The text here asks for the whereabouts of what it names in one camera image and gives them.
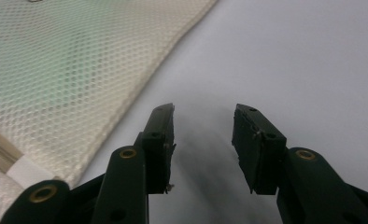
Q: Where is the white mesh laundry bag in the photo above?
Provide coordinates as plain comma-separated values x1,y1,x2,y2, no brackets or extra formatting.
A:
0,0,219,224

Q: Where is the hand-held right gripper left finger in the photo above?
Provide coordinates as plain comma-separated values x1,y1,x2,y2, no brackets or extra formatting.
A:
91,103,177,224

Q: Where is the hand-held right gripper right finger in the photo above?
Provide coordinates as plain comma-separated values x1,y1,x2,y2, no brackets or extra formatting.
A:
231,103,368,224

